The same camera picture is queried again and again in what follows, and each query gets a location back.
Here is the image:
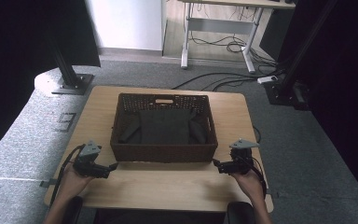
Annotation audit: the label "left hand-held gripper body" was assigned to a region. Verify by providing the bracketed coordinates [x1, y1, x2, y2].
[72, 140, 112, 179]

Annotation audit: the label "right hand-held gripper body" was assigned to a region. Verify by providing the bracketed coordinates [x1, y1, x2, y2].
[227, 138, 261, 175]

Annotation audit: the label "dark brown woven basket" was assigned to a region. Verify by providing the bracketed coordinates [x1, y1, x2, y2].
[109, 92, 219, 164]

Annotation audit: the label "dark cloth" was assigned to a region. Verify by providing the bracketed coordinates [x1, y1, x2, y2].
[118, 106, 209, 146]

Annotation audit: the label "person's right hand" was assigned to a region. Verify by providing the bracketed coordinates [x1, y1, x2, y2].
[230, 169, 267, 203]

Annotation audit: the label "person's left hand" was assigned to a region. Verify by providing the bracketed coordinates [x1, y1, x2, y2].
[56, 161, 97, 201]

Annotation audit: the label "grey tape strip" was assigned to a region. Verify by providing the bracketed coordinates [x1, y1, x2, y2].
[39, 178, 60, 189]

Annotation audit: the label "person's dark lap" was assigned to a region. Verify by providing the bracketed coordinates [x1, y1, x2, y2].
[92, 208, 229, 224]

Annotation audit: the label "black metal stand square base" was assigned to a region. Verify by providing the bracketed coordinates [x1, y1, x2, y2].
[47, 34, 95, 96]

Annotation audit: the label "white power strip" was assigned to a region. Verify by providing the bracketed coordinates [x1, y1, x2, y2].
[256, 75, 280, 85]

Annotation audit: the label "black metal stand with clutter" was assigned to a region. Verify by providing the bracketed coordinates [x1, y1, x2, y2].
[262, 0, 338, 112]

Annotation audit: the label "black curtain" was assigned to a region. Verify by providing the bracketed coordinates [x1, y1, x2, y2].
[276, 0, 358, 210]
[0, 0, 103, 164]

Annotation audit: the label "black computer tower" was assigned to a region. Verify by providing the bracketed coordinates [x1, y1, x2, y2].
[258, 7, 295, 61]

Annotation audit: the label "white panel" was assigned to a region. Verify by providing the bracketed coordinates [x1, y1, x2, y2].
[85, 0, 168, 52]

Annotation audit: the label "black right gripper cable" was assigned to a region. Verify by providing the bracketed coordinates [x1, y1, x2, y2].
[243, 155, 269, 200]

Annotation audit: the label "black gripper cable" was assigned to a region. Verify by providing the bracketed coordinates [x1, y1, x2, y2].
[243, 155, 269, 200]
[48, 143, 87, 209]

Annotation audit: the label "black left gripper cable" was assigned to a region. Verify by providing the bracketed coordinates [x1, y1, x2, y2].
[48, 143, 87, 209]

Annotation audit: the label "thin black cable beside table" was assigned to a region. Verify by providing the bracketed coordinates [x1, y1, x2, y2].
[252, 124, 262, 146]

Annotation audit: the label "black floor cables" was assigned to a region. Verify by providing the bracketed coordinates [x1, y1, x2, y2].
[171, 68, 282, 93]

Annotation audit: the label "black cable bundle under desk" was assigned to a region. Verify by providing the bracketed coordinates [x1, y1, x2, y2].
[188, 29, 278, 68]

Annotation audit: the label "white desk frame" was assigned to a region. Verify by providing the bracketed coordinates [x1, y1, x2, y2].
[176, 0, 296, 75]

